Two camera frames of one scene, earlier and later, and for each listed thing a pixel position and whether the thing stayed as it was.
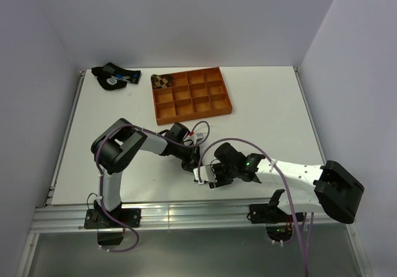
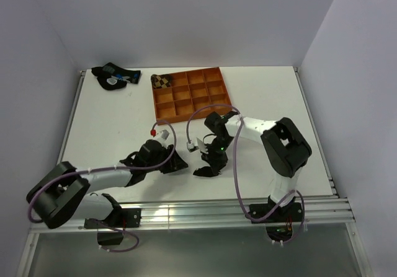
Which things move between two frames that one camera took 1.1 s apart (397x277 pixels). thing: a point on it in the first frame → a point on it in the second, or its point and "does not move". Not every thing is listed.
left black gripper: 190,163 → 174,162
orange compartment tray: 193,95 does not move
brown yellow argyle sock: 161,80 does not move
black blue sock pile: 112,77 does not move
